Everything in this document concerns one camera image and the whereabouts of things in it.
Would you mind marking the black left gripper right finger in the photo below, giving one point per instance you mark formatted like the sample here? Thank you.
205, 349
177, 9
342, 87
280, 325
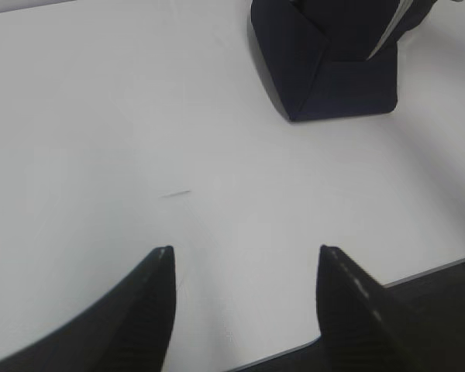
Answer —
363, 327

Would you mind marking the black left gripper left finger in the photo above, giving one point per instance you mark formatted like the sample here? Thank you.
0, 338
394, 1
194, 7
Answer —
128, 329

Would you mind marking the navy and white lunch bag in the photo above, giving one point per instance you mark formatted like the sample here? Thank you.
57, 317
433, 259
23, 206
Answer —
334, 59

